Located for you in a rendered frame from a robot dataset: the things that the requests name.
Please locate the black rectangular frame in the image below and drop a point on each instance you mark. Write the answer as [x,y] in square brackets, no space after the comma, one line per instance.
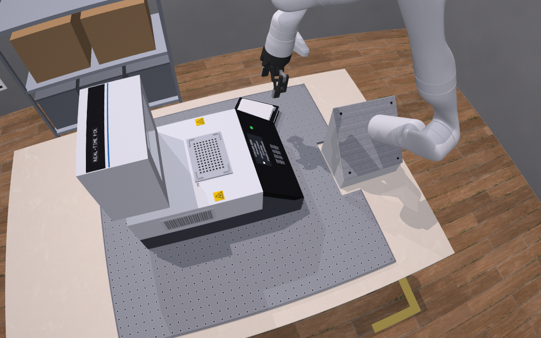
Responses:
[274,114]

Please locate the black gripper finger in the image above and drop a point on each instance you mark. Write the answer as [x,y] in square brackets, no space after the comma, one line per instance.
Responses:
[265,71]
[282,82]

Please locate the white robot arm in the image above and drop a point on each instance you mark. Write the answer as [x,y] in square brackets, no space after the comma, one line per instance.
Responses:
[434,70]

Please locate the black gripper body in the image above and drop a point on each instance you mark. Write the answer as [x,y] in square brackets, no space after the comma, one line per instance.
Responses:
[276,62]

